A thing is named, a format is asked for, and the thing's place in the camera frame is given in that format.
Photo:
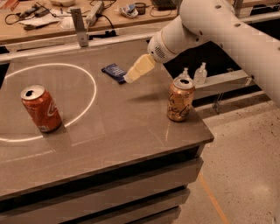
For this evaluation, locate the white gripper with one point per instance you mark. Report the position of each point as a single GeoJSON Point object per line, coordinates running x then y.
{"type": "Point", "coordinates": [157, 50]}

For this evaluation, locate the blue rxbar blueberry wrapper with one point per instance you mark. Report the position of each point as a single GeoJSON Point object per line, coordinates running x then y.
{"type": "Point", "coordinates": [115, 72]}

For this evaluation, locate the red coke can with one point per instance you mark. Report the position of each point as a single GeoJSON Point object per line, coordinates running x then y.
{"type": "Point", "coordinates": [41, 107]}

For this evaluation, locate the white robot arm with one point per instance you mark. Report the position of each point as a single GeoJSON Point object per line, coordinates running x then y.
{"type": "Point", "coordinates": [239, 183]}

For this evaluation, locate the gold sparkling water can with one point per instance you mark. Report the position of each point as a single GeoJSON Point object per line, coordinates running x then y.
{"type": "Point", "coordinates": [180, 99]}

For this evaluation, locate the clear sanitizer bottle left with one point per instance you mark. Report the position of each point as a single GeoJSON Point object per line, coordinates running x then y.
{"type": "Point", "coordinates": [184, 74]}

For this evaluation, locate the clear sanitizer bottle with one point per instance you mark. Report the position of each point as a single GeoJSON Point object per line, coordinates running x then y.
{"type": "Point", "coordinates": [184, 74]}
{"type": "Point", "coordinates": [200, 74]}

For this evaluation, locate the blue white crumpled packet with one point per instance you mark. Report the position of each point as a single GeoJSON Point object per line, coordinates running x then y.
{"type": "Point", "coordinates": [129, 11]}

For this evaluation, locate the clear sanitizer bottle right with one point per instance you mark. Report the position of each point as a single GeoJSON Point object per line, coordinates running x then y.
{"type": "Point", "coordinates": [200, 74]}

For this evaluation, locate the dark round cup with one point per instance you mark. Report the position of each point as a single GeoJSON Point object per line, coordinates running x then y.
{"type": "Point", "coordinates": [141, 8]}

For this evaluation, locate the black keyboard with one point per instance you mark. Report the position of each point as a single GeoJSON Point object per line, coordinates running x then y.
{"type": "Point", "coordinates": [164, 5]}

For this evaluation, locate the white power strip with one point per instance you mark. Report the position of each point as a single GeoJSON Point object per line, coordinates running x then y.
{"type": "Point", "coordinates": [96, 10]}

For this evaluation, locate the black hand tool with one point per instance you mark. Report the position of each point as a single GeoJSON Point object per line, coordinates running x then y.
{"type": "Point", "coordinates": [36, 10]}

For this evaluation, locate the grey cabinet with drawers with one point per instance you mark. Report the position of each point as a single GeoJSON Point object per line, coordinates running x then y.
{"type": "Point", "coordinates": [149, 192]}

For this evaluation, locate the aluminium frame rail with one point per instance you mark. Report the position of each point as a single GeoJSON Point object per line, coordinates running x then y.
{"type": "Point", "coordinates": [60, 48]}

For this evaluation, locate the metal bracket post left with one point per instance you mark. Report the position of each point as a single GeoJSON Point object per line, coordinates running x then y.
{"type": "Point", "coordinates": [79, 27]}

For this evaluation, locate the metal bracket post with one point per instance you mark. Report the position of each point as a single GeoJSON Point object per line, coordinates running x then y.
{"type": "Point", "coordinates": [79, 27]}
{"type": "Point", "coordinates": [237, 4]}

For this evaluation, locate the metal bracket post right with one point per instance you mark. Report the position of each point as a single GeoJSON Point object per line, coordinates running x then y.
{"type": "Point", "coordinates": [237, 4]}

